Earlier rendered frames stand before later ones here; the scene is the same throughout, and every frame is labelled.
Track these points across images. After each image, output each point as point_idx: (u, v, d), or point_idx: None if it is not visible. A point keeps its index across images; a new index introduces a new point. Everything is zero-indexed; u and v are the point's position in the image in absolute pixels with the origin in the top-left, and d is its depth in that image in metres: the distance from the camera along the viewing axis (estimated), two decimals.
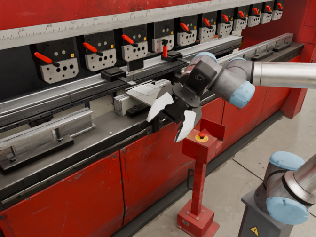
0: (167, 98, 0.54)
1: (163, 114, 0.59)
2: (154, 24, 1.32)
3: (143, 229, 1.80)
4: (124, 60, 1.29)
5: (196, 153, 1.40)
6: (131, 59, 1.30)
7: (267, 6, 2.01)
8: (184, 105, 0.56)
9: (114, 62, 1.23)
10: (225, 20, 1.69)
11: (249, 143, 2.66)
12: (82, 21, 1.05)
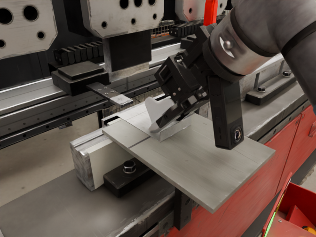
0: (173, 120, 0.42)
1: None
2: None
3: None
4: (92, 35, 0.40)
5: None
6: (116, 34, 0.41)
7: None
8: None
9: (47, 36, 0.34)
10: None
11: (304, 179, 1.77)
12: None
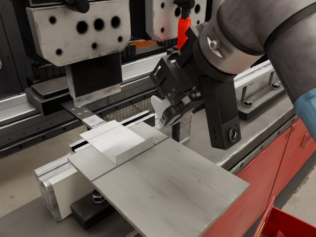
0: (174, 118, 0.43)
1: None
2: None
3: None
4: (48, 62, 0.37)
5: None
6: (75, 61, 0.38)
7: None
8: None
9: None
10: None
11: (299, 188, 1.74)
12: None
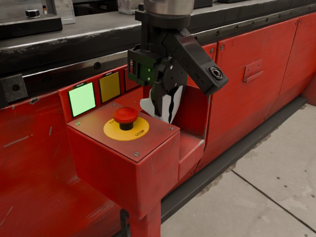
0: (165, 102, 0.44)
1: (141, 78, 0.46)
2: None
3: None
4: None
5: (107, 180, 0.41)
6: None
7: None
8: (173, 83, 0.45)
9: None
10: None
11: (259, 144, 1.67)
12: None
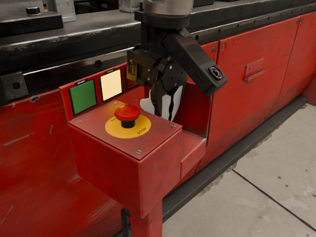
0: (165, 102, 0.44)
1: None
2: None
3: None
4: None
5: (109, 178, 0.40)
6: None
7: None
8: (173, 83, 0.45)
9: None
10: None
11: (260, 144, 1.66)
12: None
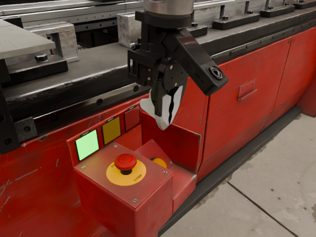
0: (165, 102, 0.44)
1: (141, 78, 0.46)
2: None
3: None
4: None
5: (109, 217, 0.47)
6: None
7: None
8: (173, 82, 0.45)
9: None
10: None
11: (254, 155, 1.72)
12: None
